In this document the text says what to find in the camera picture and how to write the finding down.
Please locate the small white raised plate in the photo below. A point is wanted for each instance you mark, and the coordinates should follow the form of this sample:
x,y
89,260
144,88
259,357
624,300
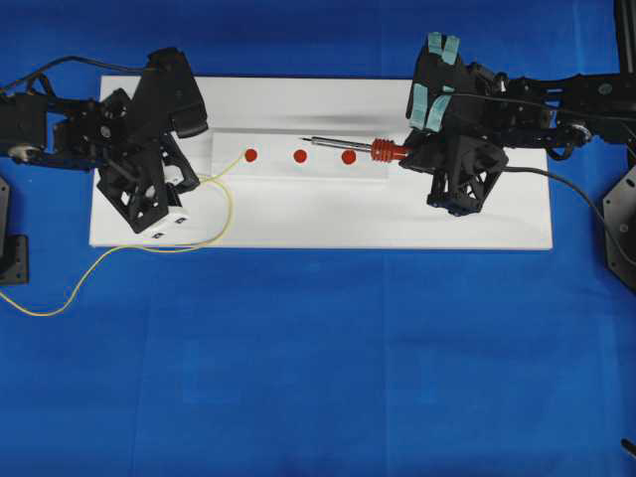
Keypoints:
x,y
275,158

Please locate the black object at edge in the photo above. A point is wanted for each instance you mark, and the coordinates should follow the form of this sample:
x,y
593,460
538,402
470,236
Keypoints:
x,y
629,447

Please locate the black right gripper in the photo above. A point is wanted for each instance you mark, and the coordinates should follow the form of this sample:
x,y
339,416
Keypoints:
x,y
464,169

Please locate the red dot mark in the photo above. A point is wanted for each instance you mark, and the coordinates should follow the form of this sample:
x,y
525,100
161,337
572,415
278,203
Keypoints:
x,y
300,156
349,157
250,155

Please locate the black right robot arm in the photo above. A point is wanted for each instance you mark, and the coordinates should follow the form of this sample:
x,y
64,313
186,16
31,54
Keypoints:
x,y
558,116

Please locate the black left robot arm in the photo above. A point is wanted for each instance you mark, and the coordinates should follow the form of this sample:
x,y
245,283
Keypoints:
x,y
42,129

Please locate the red handled soldering iron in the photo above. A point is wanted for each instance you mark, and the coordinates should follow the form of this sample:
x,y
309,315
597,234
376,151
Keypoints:
x,y
380,150

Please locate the large white base board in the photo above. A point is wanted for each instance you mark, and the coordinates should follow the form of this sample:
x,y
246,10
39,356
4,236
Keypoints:
x,y
318,213

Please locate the red dot mark left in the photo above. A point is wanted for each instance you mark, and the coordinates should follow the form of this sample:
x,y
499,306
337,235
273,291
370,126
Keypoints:
x,y
250,155

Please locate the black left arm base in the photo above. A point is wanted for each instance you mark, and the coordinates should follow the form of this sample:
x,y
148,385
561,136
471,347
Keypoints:
x,y
15,256

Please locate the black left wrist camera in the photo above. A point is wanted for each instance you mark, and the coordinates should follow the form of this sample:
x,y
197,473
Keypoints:
x,y
167,99

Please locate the red dot mark right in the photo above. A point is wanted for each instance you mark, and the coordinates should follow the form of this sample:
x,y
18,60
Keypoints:
x,y
349,157

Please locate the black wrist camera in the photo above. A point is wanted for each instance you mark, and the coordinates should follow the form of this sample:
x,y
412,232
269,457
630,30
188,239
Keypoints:
x,y
167,99
437,82

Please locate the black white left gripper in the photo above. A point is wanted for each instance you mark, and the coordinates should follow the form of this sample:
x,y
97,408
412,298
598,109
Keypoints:
x,y
144,183

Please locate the blue table cloth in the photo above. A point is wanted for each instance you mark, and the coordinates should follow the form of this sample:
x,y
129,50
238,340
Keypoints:
x,y
237,362

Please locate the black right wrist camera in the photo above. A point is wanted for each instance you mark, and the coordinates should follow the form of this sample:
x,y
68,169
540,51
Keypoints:
x,y
437,82

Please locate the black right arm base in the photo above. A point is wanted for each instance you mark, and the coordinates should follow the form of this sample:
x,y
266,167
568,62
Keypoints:
x,y
618,207

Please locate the red dot mark middle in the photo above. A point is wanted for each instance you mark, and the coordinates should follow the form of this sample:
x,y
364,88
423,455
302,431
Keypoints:
x,y
300,156

